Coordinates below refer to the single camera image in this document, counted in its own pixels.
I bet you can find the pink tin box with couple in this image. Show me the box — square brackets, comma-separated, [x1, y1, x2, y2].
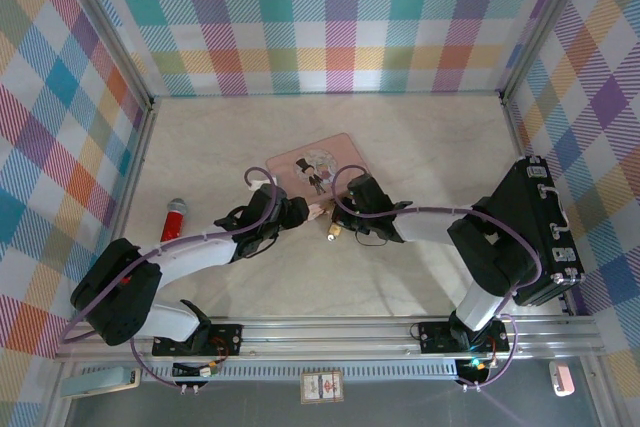
[264, 132, 373, 224]

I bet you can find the red toy microphone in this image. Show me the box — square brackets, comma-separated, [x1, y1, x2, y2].
[160, 197, 190, 244]

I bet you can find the playing card box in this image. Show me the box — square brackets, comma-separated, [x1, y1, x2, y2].
[299, 370, 347, 406]

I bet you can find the black briefcase with metal fittings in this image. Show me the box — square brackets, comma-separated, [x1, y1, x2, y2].
[487, 156, 587, 308]

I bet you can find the pink and white device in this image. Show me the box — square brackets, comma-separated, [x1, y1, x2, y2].
[548, 360, 577, 399]

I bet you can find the thin black wire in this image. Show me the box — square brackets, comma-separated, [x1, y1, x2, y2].
[238, 235, 277, 261]
[353, 228, 390, 249]

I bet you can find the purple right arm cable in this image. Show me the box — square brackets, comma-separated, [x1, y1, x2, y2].
[331, 162, 545, 391]

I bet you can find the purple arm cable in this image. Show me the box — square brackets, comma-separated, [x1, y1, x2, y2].
[59, 166, 282, 391]
[331, 162, 545, 391]

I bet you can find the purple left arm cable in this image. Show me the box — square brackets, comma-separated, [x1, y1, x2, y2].
[59, 166, 282, 391]

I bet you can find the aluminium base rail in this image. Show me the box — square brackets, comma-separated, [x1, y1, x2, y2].
[54, 315, 607, 362]

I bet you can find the aluminium back rail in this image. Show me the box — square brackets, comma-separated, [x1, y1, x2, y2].
[149, 90, 504, 99]

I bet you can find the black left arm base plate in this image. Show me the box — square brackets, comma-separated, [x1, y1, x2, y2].
[152, 321, 245, 358]

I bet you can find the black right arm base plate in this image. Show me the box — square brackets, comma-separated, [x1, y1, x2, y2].
[417, 320, 512, 354]

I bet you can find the aluminium side rail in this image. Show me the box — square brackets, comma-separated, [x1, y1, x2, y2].
[87, 99, 157, 322]
[498, 91, 532, 163]

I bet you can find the grey slotted cable duct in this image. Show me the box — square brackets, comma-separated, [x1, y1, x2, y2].
[154, 359, 501, 382]

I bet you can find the yellow connector with wires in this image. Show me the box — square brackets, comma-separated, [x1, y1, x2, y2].
[171, 357, 225, 380]
[458, 352, 502, 379]

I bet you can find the aluminium frame post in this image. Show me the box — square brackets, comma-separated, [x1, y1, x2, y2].
[497, 0, 601, 106]
[47, 0, 156, 111]

